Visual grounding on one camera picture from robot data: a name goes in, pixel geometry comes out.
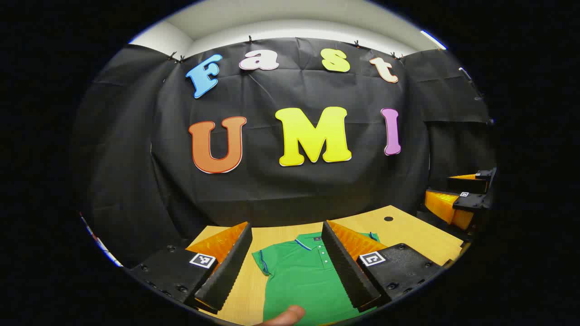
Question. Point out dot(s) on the black backdrop cloth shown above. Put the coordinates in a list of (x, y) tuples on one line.
[(294, 194)]

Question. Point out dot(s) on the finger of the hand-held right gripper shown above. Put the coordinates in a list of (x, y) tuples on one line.
[(466, 184), (442, 203)]

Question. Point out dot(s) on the green T-shirt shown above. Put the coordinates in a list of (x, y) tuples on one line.
[(299, 276)]

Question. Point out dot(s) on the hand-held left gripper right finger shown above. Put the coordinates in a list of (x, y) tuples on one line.
[(346, 267)]

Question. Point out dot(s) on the white printed panel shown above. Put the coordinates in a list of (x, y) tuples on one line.
[(102, 246)]

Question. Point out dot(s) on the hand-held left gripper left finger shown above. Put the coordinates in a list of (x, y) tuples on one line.
[(229, 271)]

